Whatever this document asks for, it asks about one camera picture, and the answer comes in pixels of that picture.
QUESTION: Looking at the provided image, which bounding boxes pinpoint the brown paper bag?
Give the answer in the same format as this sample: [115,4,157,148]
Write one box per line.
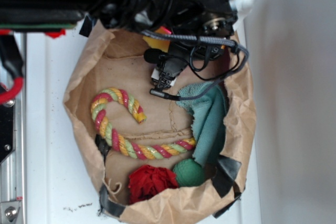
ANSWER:
[63,0,257,224]

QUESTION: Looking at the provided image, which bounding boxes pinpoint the red crumpled fabric ball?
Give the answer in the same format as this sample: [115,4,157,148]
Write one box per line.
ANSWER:
[128,165,179,204]

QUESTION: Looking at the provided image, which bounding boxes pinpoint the black metal bracket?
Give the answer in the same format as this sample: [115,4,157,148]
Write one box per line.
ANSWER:
[0,98,15,164]

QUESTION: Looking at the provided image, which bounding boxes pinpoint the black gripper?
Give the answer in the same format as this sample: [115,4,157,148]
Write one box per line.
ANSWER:
[152,0,238,89]

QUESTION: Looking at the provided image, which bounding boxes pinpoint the yellow green sponge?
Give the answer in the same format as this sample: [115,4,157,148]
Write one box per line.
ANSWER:
[143,26,172,52]

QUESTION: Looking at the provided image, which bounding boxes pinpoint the aluminium frame rail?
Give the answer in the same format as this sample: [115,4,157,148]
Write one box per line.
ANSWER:
[1,30,26,223]

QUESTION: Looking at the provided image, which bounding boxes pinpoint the twisted multicolour rope toy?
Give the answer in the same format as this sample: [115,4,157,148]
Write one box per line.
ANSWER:
[90,88,196,160]

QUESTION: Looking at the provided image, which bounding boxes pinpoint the small black microphone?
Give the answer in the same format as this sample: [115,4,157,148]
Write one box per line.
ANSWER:
[143,48,168,64]

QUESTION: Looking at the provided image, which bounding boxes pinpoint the grey braided cable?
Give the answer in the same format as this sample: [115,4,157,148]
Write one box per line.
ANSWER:
[141,30,250,102]

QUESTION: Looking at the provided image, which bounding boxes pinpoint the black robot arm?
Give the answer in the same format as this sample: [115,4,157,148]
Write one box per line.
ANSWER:
[1,0,238,98]

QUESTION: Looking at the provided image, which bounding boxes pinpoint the red sleeved cable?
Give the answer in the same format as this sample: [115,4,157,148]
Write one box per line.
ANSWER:
[0,28,66,105]

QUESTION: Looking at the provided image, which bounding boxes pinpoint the teal cloth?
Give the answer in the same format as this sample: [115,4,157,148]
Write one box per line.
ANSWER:
[176,82,227,167]

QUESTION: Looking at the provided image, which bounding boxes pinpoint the green rubber ball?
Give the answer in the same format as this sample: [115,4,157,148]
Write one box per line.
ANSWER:
[173,158,205,187]

